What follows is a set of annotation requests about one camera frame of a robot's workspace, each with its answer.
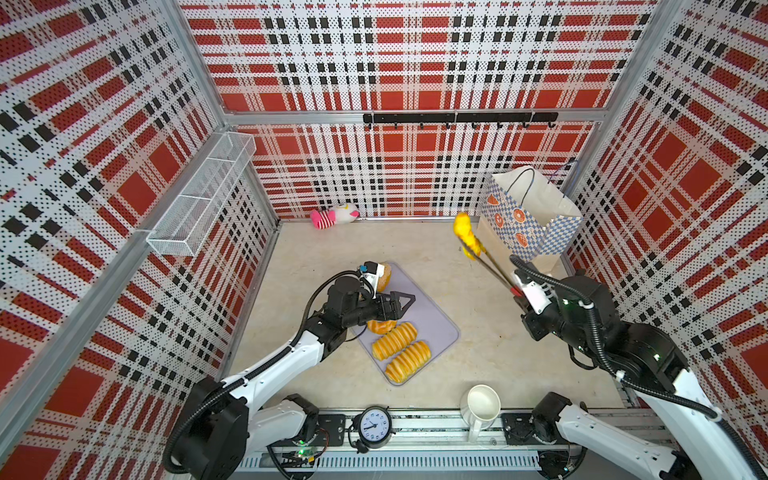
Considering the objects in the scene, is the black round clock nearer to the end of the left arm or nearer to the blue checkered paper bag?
the end of the left arm

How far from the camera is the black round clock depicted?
718mm

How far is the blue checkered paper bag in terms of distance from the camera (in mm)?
876

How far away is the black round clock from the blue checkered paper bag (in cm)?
64
